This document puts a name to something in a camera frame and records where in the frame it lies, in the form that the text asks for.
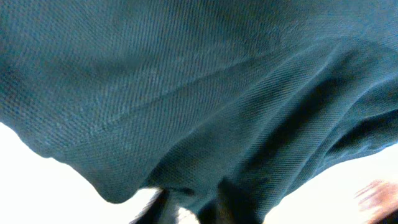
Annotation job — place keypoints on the black t-shirt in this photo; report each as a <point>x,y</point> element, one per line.
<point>180,95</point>

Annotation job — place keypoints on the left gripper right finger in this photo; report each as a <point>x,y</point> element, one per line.
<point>230,206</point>

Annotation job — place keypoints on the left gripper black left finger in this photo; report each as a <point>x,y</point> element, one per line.
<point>157,212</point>

